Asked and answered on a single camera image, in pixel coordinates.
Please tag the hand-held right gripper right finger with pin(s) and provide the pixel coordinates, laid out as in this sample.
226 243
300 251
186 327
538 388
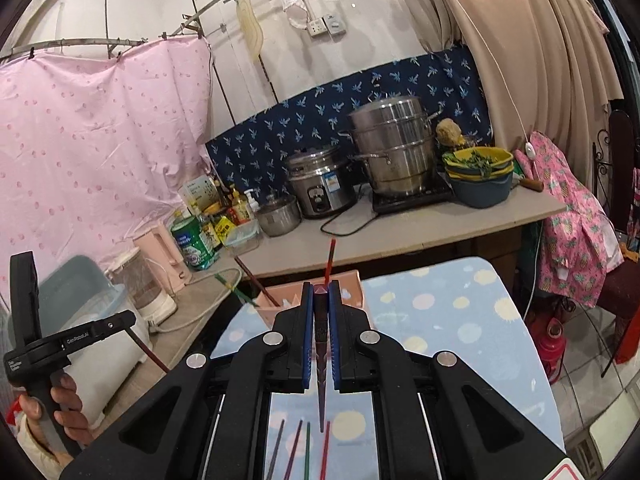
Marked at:
334 340

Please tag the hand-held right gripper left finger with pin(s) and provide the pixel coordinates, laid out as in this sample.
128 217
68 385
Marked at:
306 340

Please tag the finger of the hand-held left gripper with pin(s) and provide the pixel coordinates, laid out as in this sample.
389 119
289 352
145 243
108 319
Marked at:
100 329

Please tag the pink perforated utensil holder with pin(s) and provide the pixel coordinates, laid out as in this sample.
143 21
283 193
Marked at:
352 292

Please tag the dark red chopstick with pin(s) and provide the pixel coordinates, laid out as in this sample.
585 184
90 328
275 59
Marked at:
150 352
255 280
295 447

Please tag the green chopstick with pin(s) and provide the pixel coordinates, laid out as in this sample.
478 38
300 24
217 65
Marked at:
306 450
231 287

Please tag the person's left hand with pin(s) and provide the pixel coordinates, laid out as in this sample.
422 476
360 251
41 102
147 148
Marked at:
67 400

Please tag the white dish rack with lid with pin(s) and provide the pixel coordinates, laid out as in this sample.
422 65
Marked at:
85 310

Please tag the pink electric kettle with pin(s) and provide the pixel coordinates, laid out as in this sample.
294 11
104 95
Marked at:
160 260

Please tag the dark brown chopstick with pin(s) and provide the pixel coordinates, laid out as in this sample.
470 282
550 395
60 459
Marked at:
275 450

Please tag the blue dotted tablecloth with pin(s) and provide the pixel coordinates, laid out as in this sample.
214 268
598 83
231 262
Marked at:
450 310

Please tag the clear plastic container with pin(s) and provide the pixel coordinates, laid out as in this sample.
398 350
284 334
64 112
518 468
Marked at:
242 236

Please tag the green tin can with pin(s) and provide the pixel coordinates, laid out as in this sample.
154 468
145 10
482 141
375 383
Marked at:
192 245

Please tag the grey wooden counter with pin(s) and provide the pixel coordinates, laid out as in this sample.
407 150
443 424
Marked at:
400 230

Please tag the small steel pot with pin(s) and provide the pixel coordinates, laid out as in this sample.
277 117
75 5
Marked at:
277 215

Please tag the yellow packet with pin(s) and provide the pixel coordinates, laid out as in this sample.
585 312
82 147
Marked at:
225 230

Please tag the yellow pump bottle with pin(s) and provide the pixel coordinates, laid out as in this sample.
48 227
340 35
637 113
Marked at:
245 208

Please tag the steel rice cooker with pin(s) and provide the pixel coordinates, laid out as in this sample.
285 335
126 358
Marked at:
317 182

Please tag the black induction cooker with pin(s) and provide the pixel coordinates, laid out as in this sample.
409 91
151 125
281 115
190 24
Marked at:
415 199

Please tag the pink dotted curtain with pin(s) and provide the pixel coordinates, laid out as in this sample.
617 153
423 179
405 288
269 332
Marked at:
100 160

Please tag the dark sauce bottle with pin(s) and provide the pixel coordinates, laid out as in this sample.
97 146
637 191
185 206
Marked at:
220 191

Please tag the large steel steamer pot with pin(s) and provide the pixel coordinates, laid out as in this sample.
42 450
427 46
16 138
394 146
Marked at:
395 145

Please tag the blue plastic basin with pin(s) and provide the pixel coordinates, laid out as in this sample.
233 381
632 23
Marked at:
482 190

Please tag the blue leaf-print cloth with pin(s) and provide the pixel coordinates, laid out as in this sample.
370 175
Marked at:
300 120

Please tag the yellow bowl of greens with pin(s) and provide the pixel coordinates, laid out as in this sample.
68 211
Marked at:
480 160

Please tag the brown loofah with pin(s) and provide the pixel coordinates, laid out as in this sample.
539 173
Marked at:
450 132

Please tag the pink pineapple-print apron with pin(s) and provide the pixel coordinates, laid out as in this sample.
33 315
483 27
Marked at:
575 225

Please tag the dark wooden chair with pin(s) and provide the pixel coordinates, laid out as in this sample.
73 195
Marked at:
620 260

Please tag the beige curtain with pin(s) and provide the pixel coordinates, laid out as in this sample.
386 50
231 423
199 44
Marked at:
525 50

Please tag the metal curtain rail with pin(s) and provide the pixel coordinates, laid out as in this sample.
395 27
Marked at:
75 41

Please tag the wall socket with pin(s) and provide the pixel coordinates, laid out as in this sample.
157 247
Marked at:
326 25

